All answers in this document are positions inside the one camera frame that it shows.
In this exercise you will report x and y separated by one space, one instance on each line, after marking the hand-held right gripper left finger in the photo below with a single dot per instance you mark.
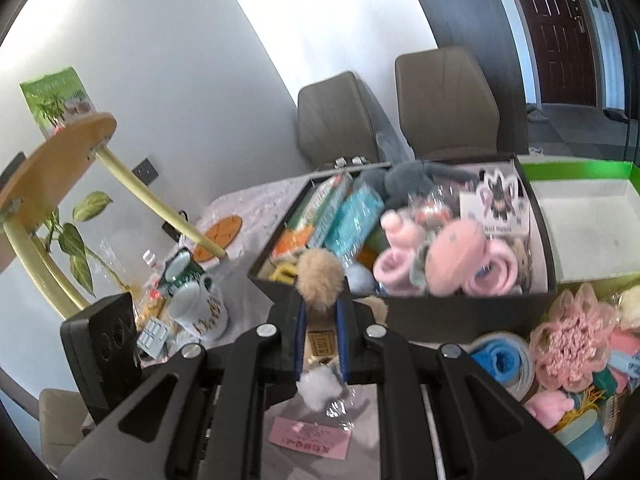
287 355

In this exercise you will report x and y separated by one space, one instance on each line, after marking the white cotton ball clear bag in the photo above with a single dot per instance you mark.
320 382

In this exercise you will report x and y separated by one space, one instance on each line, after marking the pink paper card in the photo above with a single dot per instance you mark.
310 437

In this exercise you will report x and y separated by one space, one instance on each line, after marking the small clear bottle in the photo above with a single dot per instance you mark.
151 260

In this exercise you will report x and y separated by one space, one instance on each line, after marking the beige upholstered chair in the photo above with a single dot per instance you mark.
60 425
445 105
335 120

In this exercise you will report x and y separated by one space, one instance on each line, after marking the green-edged white box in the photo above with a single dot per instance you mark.
590 220

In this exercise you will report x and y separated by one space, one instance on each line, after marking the grey slipper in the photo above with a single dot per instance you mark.
538 116

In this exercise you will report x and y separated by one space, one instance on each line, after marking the black slat divider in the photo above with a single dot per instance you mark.
627 75

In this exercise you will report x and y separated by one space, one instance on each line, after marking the black storage box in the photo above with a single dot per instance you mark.
450 315

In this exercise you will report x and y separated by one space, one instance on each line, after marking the wooden stand yellow legs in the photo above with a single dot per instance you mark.
60 160

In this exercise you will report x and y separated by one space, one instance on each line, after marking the teal packet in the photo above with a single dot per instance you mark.
355 220

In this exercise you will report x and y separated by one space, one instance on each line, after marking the pink plush toy green frill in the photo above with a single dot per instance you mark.
460 255

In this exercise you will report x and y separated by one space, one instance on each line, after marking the orange small box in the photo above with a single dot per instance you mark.
292 247

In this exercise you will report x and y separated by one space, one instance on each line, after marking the variegated leafy plant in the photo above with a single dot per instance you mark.
75 245

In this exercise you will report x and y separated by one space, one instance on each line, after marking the pink fabric flower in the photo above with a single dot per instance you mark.
570 340

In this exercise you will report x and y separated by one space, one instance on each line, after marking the clear plastic package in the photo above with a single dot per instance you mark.
432 210

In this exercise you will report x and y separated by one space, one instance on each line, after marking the green mug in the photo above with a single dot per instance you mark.
185 270

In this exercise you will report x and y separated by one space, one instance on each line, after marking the teal tablet blister pack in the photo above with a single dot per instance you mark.
151 338

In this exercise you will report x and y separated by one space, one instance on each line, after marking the beige tape roll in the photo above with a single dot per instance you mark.
529 375

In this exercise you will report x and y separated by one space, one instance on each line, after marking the pink rabbit blue plush toy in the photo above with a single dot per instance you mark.
550 407

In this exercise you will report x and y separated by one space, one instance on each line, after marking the dark wall socket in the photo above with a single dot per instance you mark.
146 171

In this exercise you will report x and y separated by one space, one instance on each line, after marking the light blue fluffy ball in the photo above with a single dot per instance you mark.
359 276

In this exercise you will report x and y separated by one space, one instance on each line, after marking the black cat sticker card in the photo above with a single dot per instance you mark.
500 205

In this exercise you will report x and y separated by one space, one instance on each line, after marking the grey cloth-covered desktop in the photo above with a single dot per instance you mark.
250 220

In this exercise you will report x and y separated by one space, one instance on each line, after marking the round cork coaster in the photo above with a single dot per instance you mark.
224 231
205 254

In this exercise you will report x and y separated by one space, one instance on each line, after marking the yellow green tassel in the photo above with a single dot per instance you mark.
590 397

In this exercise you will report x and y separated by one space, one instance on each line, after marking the white printed mug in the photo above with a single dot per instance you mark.
200 310

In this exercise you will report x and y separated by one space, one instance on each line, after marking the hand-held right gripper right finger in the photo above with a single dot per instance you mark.
357 355

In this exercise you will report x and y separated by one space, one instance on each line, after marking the brown door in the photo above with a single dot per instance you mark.
555 30

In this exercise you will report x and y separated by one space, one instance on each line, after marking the green printed carton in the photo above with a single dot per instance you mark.
55 100

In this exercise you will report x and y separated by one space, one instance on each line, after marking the cream knitted item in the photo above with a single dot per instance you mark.
630 310

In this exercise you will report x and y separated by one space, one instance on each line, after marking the long green printed box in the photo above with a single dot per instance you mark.
320 202

